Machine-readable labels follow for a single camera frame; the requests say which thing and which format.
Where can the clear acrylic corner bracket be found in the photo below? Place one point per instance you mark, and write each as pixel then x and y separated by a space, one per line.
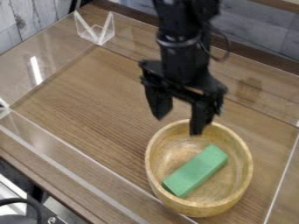
pixel 96 34

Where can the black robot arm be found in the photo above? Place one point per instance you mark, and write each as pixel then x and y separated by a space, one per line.
pixel 184 22

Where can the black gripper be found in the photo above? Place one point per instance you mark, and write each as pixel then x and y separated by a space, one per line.
pixel 180 75

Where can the black metal table frame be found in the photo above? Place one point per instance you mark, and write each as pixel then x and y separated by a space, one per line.
pixel 22 199

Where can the green rectangular block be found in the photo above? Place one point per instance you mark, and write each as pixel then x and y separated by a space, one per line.
pixel 189 176

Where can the wooden bowl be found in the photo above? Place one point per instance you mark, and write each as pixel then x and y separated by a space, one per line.
pixel 172 147

